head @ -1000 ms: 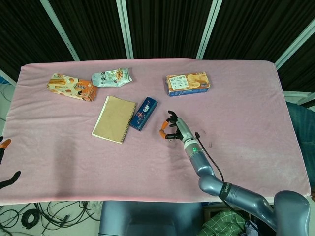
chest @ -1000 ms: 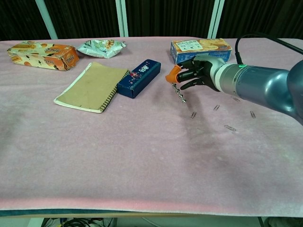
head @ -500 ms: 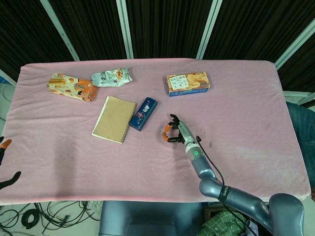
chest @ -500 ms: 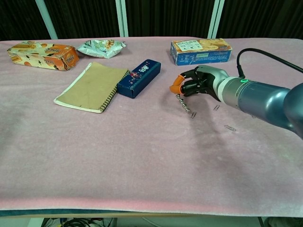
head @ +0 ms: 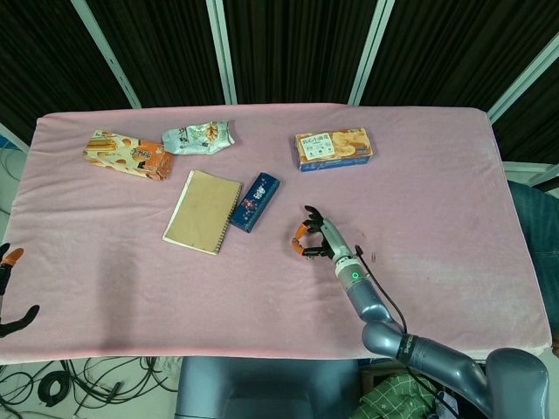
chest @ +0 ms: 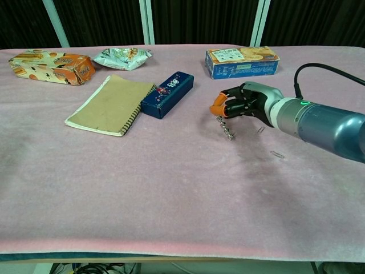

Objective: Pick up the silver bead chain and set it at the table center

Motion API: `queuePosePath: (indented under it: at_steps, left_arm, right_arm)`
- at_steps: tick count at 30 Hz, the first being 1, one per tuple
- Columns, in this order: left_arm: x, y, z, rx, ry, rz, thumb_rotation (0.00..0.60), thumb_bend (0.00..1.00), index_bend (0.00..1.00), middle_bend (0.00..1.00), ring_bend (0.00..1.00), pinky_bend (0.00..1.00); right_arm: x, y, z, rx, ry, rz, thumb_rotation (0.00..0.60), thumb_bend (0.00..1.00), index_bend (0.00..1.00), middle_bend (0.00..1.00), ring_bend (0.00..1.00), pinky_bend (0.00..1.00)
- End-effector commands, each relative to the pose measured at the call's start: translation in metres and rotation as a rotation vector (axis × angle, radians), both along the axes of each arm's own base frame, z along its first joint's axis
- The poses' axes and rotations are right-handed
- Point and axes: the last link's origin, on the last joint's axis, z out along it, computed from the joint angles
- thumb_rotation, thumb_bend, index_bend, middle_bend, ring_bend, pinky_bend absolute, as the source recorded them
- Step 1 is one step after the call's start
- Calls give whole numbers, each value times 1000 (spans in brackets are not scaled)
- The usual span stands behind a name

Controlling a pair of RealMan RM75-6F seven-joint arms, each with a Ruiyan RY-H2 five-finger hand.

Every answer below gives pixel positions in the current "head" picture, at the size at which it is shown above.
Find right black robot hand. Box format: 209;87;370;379
289;204;354;265

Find brown spiral notebook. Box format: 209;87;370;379
162;169;244;257

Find light grey double partition post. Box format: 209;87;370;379
204;0;238;106

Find crushed orange biscuit box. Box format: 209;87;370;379
82;129;176;182

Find grey metal frame rail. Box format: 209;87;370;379
501;161;559;189

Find green checkered cloth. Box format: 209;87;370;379
358;373;438;419

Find blue biscuit box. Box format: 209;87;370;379
294;127;379;173

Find black coiled cable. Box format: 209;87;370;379
38;370;69;405

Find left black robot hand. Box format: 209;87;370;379
0;243;40;337

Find blue-grey crumpled cloth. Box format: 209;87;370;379
434;390;459;419

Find black floor cable tangle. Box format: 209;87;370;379
0;356;183;409

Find grey-blue robot torso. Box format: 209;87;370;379
174;356;364;419

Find white-green snack bag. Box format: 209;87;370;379
162;120;237;156

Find pink table cloth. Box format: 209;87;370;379
0;103;552;366

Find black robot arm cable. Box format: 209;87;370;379
354;244;438;396

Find dark blue pencil box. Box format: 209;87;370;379
229;171;281;236

